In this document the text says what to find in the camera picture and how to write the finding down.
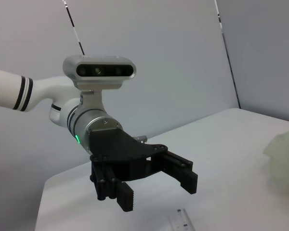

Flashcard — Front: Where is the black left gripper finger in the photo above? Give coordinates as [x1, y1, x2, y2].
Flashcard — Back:
[90, 163, 135, 213]
[150, 151, 198, 195]

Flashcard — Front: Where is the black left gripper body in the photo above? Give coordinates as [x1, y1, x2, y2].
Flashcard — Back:
[88, 127, 170, 183]

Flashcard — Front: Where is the clear plastic ruler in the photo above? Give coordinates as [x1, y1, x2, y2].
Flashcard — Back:
[168, 207, 197, 231]

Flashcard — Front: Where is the translucent green fruit plate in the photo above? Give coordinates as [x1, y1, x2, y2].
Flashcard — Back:
[262, 127, 289, 200]

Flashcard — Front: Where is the black white striped strip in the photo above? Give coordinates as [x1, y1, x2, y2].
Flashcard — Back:
[213, 0, 242, 109]
[62, 0, 85, 55]

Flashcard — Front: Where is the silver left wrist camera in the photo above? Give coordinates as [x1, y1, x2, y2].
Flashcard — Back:
[63, 54, 137, 111]

